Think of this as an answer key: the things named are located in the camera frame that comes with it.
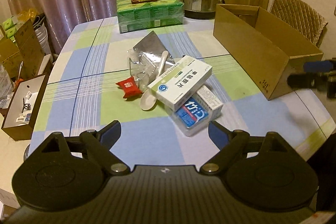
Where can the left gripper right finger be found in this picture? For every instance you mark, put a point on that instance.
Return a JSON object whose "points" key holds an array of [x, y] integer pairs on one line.
{"points": [[230, 144]]}

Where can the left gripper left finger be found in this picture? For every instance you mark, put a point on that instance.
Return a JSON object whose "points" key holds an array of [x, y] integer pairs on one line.
{"points": [[98, 145]]}

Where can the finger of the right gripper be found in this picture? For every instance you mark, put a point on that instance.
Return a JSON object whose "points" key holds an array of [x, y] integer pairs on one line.
{"points": [[319, 66], [312, 81]]}

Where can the blue floss pick box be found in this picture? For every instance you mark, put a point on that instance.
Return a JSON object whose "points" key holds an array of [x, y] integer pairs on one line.
{"points": [[197, 112]]}

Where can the red candy packet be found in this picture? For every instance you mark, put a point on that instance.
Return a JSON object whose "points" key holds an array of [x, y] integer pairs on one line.
{"points": [[129, 88]]}

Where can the white plastic spoon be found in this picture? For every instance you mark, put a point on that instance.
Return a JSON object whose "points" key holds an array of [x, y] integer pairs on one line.
{"points": [[148, 98]]}

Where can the white medicine box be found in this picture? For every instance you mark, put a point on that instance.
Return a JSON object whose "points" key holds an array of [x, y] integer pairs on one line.
{"points": [[181, 81]]}

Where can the clear plastic hook bag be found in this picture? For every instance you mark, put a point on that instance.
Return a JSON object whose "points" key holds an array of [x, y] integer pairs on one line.
{"points": [[139, 68]]}

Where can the silver foil tea bag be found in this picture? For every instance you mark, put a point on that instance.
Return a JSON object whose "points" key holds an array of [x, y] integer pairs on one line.
{"points": [[152, 48]]}

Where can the brown cardboard box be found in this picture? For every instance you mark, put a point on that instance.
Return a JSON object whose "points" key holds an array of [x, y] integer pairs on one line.
{"points": [[268, 49]]}

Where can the quilted chair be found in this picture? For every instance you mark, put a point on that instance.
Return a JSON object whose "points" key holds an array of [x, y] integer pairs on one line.
{"points": [[301, 17]]}

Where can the open brown shoebox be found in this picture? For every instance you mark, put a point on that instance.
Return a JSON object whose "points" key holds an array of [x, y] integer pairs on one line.
{"points": [[23, 109]]}

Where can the checked tablecloth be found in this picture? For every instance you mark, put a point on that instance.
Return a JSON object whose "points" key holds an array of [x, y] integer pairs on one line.
{"points": [[94, 82]]}

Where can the green tissue pack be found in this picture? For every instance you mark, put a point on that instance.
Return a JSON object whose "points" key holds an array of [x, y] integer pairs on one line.
{"points": [[141, 16]]}

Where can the cardboard boxes by wall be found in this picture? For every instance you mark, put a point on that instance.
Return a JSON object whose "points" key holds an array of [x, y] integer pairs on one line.
{"points": [[24, 44]]}

